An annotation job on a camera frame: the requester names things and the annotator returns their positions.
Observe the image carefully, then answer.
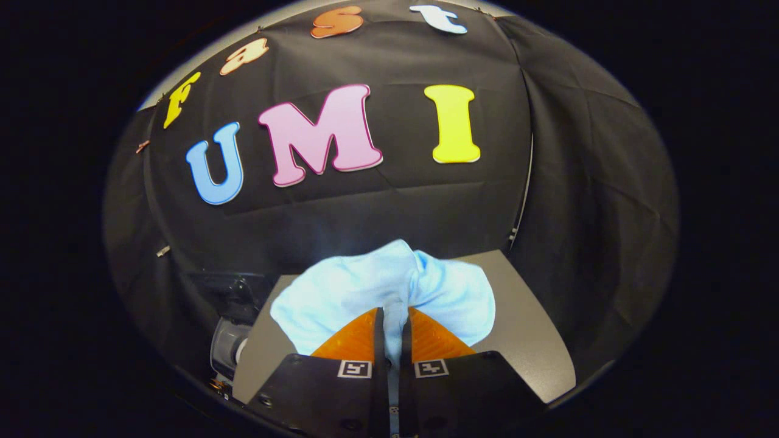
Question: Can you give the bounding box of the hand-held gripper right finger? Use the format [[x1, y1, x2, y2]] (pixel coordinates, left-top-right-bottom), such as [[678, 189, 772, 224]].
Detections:
[[399, 306, 548, 438]]

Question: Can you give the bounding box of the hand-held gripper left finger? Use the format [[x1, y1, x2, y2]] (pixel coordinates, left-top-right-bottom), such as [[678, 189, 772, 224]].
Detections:
[[246, 307, 390, 438]]

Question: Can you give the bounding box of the light blue shirt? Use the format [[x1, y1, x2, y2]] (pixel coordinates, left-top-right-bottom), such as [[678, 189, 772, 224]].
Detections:
[[270, 239, 497, 372]]

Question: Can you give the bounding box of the small washing machine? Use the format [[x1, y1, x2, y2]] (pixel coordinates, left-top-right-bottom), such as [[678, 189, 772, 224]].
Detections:
[[183, 271, 271, 390]]

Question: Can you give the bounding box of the black backdrop cloth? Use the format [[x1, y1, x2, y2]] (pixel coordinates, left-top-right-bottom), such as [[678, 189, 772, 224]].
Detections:
[[102, 0, 679, 390]]

